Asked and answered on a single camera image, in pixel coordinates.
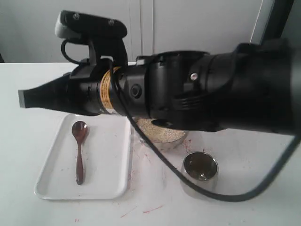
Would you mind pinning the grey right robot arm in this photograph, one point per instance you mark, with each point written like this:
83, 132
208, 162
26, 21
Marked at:
254, 87

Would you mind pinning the brown wooden spoon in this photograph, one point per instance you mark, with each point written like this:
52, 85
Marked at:
79, 131

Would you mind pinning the steel bowl with rice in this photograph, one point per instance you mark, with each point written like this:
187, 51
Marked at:
164, 139

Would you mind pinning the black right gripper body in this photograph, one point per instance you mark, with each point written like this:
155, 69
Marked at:
90, 90

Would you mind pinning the white rectangular plastic tray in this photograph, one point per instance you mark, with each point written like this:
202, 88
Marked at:
106, 155

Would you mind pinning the white cabinet behind table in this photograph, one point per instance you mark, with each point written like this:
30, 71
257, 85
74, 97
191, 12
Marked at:
27, 27

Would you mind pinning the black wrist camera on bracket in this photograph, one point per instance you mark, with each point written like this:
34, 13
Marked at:
103, 36

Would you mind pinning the stainless steel cup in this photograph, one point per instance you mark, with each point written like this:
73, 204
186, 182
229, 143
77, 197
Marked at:
201, 169

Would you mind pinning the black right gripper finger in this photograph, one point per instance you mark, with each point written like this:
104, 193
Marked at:
51, 95

